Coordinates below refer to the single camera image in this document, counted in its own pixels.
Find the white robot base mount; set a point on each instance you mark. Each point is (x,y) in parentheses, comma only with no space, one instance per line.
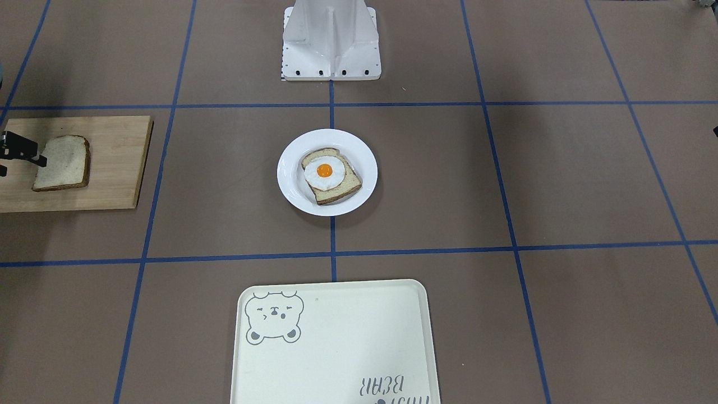
(330,40)

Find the white bread slice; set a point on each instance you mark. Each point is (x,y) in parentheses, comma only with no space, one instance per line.
(68,164)

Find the white round plate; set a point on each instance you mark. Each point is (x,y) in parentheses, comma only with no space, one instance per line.
(297,191)

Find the bamboo cutting board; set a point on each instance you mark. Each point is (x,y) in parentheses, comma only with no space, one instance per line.
(118,150)

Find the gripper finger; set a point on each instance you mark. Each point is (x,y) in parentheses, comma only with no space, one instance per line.
(15,146)

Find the fried egg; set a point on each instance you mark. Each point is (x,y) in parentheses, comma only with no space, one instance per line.
(324,173)

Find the bottom bread slice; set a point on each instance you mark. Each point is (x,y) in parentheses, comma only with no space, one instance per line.
(351,182)

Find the cream bear serving tray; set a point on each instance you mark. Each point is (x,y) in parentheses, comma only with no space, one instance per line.
(335,342)

